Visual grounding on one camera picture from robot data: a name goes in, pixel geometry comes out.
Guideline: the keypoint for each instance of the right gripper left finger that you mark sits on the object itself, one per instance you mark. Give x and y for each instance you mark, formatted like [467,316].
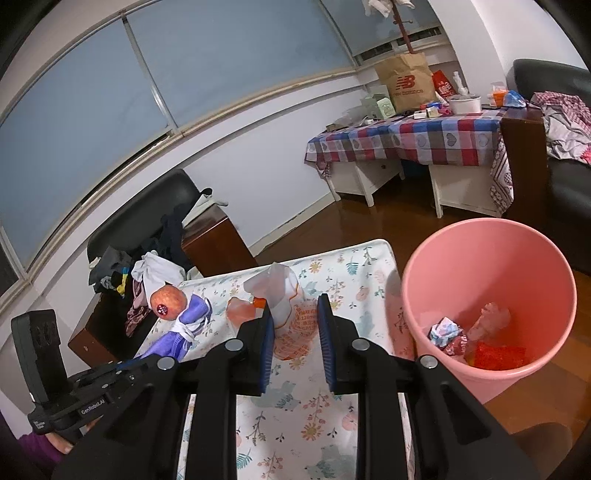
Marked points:
[254,366]

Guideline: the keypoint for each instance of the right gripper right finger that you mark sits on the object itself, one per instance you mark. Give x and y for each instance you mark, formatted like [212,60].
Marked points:
[337,335]

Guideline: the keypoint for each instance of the orange white plastic bag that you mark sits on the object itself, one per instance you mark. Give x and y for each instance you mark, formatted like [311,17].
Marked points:
[295,317]

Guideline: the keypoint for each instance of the purple cloth bundle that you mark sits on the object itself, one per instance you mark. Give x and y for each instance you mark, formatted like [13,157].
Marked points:
[177,341]

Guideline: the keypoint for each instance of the blue white paper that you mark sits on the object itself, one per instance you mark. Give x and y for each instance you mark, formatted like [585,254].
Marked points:
[444,332]

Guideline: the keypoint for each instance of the dark red wrapper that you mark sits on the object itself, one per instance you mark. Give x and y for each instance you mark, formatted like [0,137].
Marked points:
[457,346]

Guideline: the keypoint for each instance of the red foam fruit net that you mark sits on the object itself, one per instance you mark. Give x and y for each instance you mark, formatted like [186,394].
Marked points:
[498,358]

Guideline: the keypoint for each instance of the pink plastic trash bin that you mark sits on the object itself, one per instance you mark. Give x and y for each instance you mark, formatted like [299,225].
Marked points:
[460,269]

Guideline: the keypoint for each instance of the left hand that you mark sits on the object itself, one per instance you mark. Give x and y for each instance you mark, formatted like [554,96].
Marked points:
[59,443]

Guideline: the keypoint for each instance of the red apple with sticker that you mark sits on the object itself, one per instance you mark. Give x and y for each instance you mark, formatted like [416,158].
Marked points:
[168,302]

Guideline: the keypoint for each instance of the floral tablecloth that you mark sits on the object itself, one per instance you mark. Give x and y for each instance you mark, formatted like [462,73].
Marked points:
[298,429]

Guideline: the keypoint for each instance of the dark wooden side cabinet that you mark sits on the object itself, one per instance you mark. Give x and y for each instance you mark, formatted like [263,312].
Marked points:
[213,246]

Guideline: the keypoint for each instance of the white cloth garment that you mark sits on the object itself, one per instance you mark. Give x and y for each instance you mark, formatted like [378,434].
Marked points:
[154,272]

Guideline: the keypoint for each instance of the black leather chair left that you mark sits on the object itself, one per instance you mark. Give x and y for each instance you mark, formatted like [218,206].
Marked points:
[151,220]

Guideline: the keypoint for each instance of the green tissue box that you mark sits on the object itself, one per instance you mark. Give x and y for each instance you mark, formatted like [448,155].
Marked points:
[379,106]

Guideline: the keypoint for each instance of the plaid checkered tablecloth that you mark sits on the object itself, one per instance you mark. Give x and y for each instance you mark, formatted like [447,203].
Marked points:
[471,140]

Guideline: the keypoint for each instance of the brown paper shopping bag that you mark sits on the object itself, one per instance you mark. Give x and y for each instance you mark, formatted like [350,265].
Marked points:
[408,79]

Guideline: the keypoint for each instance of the white bowl container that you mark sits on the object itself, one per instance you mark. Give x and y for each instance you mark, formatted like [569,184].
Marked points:
[465,104]

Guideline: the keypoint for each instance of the red snack packet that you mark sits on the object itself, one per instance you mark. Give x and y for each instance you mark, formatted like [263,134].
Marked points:
[443,86]

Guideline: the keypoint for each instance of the dark wooden armrest table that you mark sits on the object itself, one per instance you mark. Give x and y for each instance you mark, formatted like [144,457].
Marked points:
[524,136]

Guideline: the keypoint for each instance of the black leather sofa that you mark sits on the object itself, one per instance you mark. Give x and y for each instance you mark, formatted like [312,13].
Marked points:
[568,187]

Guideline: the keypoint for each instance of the pile of patterned clothes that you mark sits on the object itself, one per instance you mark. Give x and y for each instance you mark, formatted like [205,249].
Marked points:
[566,120]

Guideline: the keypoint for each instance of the wooden coat rack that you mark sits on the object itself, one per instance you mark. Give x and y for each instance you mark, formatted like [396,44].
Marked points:
[389,9]

